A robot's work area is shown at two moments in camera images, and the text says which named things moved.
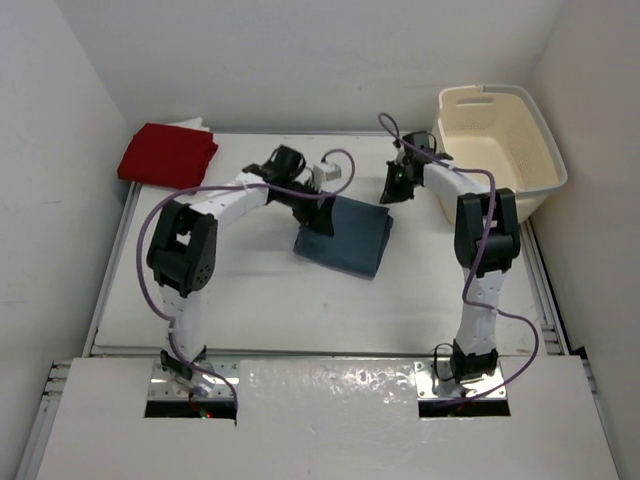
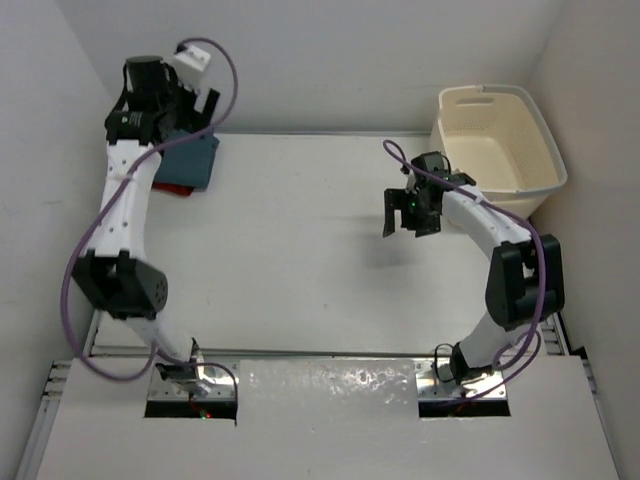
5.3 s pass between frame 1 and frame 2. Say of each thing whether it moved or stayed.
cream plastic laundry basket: stayed
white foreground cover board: stayed
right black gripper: moved
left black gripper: moved
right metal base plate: stayed
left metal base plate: stayed
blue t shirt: moved
